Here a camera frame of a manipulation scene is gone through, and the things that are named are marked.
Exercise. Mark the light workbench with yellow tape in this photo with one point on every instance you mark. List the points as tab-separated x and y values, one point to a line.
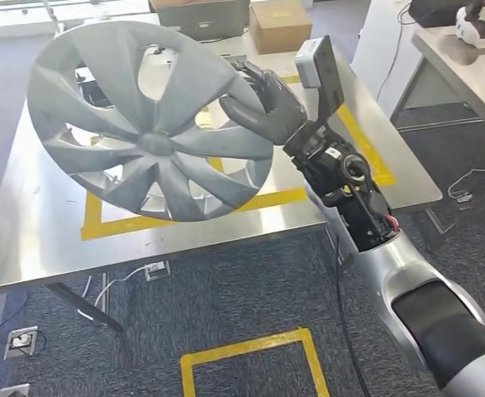
39	235

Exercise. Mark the brown cardboard box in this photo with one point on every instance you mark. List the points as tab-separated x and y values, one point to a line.
279	27

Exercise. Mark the black remote controller on stand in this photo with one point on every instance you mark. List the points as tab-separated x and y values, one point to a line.
93	93

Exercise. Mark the white VR headset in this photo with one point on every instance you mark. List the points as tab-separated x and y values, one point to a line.
467	24

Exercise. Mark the black bag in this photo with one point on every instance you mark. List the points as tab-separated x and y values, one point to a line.
432	13

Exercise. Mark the grey laptop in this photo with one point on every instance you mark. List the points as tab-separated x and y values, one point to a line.
209	19

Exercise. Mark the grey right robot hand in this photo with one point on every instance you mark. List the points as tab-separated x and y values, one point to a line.
275	109

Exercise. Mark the silver wheel hubcap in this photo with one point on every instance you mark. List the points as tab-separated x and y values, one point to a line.
155	143

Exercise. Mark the yellow workbench tape marking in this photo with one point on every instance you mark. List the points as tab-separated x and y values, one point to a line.
114	224

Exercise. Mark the white cabinet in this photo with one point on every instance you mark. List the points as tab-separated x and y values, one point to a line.
374	55

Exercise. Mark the grey metal frame table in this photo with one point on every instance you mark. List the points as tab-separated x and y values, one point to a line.
473	77

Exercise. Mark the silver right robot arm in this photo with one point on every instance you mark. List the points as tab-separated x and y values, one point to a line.
390	263

